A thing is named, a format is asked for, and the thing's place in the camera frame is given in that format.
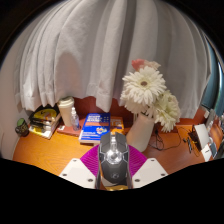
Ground black cable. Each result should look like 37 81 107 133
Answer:
149 124 198 152

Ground white flat box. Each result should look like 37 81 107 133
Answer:
193 123 212 151

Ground white yellow book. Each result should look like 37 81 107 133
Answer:
28 124 60 140

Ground grey black computer mouse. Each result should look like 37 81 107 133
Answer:
97 131 130 188

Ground orange book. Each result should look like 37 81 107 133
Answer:
109 115 125 136

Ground yellow black book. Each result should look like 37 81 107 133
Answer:
29 107 62 123

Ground red-brown book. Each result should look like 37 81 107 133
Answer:
56 123 83 138

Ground clear spray bottle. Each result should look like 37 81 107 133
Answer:
69 106 82 132

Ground blue book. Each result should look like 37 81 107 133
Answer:
78 112 112 145

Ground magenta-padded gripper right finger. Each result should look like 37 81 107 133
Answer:
126 144 169 189

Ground white curtain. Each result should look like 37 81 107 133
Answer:
13 0 214 119

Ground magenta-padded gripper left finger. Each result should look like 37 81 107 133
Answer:
59 144 101 190

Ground dark mug green inside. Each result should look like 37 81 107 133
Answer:
14 117 30 138

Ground white ceramic vase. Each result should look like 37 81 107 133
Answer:
125 112 156 153

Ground white artificial flowers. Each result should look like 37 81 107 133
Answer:
119 58 182 133

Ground beige tumbler with lid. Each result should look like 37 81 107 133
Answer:
57 96 76 128

